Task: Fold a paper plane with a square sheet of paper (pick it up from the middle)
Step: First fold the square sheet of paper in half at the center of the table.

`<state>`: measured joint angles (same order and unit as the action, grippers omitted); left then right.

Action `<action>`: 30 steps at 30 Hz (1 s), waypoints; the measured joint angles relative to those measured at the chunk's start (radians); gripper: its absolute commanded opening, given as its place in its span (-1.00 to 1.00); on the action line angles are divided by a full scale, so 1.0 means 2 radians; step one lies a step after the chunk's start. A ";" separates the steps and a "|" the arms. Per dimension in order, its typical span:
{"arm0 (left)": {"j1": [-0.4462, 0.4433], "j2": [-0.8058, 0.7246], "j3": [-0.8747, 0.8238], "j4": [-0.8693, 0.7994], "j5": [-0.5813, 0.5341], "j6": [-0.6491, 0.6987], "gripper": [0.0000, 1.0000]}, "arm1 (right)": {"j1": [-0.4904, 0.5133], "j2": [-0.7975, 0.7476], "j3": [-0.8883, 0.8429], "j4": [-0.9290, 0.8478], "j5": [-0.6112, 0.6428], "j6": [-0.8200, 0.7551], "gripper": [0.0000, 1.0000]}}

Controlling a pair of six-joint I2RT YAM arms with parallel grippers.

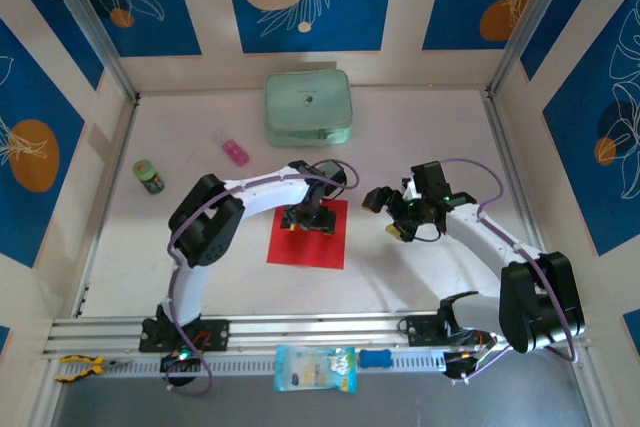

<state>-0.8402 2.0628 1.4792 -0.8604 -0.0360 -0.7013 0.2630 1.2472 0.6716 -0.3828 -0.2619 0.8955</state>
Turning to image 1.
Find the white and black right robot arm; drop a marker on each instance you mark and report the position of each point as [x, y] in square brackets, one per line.
[480, 232]

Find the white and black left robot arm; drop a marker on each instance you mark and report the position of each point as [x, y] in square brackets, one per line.
[270, 192]

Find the mint green zip pouch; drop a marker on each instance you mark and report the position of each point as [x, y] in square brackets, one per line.
[307, 102]

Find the clear plastic cap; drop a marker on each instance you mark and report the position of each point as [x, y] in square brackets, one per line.
[218, 137]

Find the blue bone-shaped eraser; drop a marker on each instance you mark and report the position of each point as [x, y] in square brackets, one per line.
[375, 358]

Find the light blue wet wipes pack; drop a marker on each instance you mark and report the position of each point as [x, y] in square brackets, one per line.
[315, 369]

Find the black base control board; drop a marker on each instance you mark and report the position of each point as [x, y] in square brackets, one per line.
[180, 363]
[460, 363]

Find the small green bottle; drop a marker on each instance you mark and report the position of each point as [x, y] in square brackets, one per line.
[149, 178]

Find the yellow black pliers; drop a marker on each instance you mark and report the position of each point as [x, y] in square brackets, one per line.
[95, 364]

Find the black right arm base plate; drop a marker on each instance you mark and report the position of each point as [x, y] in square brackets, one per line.
[420, 329]

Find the aluminium mounting rail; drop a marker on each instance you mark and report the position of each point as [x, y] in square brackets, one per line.
[310, 329]

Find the aluminium side rail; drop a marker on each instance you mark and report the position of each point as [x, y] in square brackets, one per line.
[122, 147]
[513, 172]

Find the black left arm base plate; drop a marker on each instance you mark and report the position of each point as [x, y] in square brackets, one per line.
[215, 334]

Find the aluminium frame post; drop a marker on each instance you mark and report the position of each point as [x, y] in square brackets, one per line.
[90, 22]
[543, 12]

